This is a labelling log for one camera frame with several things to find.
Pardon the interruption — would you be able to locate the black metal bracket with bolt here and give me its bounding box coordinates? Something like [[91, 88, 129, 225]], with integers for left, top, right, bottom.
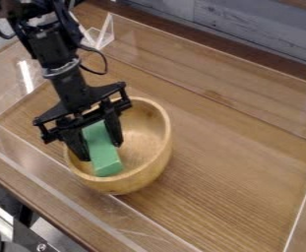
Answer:
[[12, 218, 61, 252]]

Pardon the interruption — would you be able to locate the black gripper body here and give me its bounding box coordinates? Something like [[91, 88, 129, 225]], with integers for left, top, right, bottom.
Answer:
[[33, 60, 131, 144]]

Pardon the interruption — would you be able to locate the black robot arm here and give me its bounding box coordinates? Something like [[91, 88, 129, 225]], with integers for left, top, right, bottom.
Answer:
[[0, 0, 131, 161]]

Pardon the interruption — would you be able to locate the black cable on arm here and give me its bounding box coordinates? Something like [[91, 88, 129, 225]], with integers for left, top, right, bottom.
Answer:
[[76, 44, 109, 77]]

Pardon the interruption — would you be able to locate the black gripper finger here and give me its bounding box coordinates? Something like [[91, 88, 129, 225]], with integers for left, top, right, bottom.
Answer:
[[61, 130, 91, 161], [104, 108, 123, 147]]

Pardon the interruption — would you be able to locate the green rectangular block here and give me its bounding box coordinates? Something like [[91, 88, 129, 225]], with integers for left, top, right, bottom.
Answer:
[[83, 121, 123, 177]]

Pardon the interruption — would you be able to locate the clear acrylic tray enclosure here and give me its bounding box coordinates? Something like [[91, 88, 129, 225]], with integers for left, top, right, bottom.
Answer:
[[0, 18, 306, 252]]

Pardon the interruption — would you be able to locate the brown wooden bowl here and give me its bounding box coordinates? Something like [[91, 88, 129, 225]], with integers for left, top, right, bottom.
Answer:
[[63, 96, 172, 195]]

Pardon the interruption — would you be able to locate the clear acrylic corner bracket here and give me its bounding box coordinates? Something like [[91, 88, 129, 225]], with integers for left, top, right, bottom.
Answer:
[[79, 14, 115, 50]]

